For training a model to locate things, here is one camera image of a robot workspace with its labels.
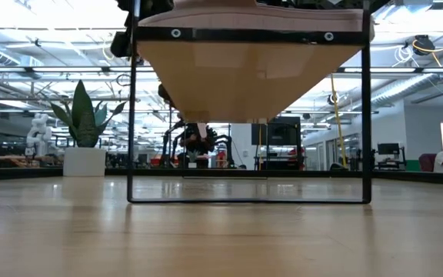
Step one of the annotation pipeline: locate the pink foam slide sandal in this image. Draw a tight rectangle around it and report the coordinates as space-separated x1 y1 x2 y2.
138 0 375 43

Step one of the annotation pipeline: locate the white humanoid robot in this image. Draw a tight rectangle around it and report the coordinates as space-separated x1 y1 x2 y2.
26 113 53 158

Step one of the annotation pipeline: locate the black monitor on stand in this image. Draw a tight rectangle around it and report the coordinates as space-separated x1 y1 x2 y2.
375 142 408 171

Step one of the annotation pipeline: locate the green low panel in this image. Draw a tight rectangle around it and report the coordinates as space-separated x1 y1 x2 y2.
405 159 422 174

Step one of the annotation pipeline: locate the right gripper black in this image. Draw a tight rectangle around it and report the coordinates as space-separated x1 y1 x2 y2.
258 0 363 10

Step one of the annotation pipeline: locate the dark red chair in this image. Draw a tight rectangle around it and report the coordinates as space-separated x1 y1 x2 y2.
418 152 438 173

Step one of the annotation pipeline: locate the silver ceiling air duct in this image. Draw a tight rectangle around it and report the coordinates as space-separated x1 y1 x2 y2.
371 57 443 111

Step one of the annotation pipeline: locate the black frame wooden shelf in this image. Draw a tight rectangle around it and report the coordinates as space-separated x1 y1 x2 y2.
126 0 373 205

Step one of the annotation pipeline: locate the black equipment cabinet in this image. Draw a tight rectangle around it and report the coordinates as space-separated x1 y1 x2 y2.
264 117 302 172

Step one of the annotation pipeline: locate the green snake plant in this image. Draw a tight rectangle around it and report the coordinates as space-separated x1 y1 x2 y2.
50 79 127 149

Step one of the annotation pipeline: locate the white square planter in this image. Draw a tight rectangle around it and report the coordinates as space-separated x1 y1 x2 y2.
63 147 108 178

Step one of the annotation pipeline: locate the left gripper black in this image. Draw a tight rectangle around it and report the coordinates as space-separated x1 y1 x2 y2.
115 0 176 21

